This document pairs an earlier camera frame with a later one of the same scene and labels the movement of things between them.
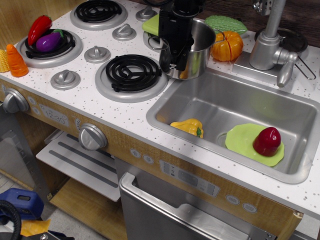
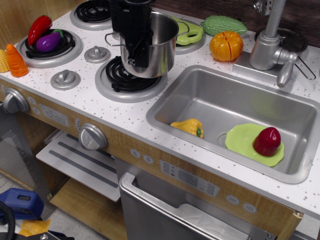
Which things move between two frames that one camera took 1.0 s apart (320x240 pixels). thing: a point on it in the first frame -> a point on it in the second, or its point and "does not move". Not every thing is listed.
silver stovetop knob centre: x=96 y=55 does not move
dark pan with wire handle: x=293 y=41 does not move
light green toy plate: x=240 y=138 does not move
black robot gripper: x=175 y=23 -> x=132 y=19
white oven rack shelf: x=95 y=169 does not move
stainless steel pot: x=194 y=65 -> x=166 y=29
